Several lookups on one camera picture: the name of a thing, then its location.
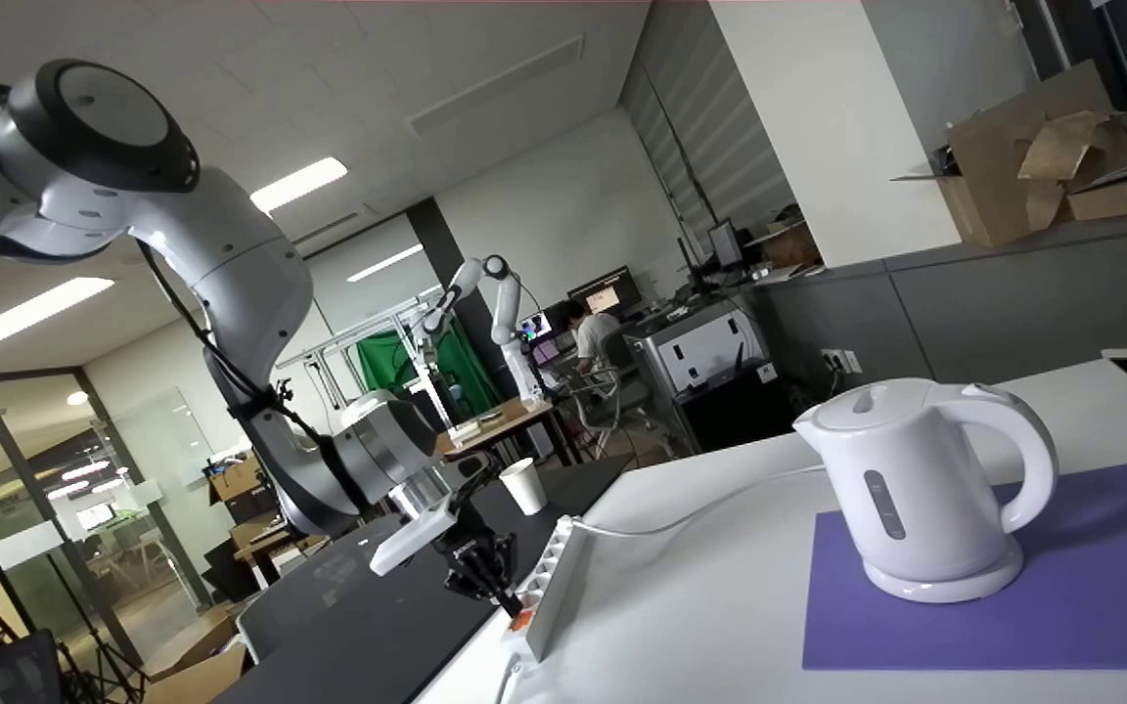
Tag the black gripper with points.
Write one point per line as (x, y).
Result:
(477, 530)

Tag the white power strip orange switch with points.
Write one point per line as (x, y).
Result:
(552, 588)

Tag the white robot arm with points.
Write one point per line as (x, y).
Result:
(224, 261)

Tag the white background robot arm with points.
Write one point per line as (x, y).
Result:
(504, 306)

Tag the white paper cup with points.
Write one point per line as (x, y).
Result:
(526, 488)

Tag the wooden desk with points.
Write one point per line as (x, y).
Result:
(495, 423)

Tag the green cloth backdrop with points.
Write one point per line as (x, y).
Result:
(391, 358)

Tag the seated person grey shirt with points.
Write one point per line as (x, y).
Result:
(596, 341)

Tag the stacked cardboard boxes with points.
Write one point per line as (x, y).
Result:
(239, 496)

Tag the flat cardboard box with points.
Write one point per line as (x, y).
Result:
(198, 668)

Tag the grey equipment cabinet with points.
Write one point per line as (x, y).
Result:
(702, 346)

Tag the long ceiling light panel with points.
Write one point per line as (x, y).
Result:
(29, 319)
(385, 264)
(299, 187)

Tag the white electric kettle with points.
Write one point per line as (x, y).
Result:
(903, 496)

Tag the grey office partition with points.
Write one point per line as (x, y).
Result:
(979, 313)

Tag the purple rectangular mat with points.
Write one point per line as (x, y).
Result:
(1113, 588)

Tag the large crumpled cardboard box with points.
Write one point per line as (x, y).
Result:
(1019, 158)

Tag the black camera tripod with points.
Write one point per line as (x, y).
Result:
(19, 613)

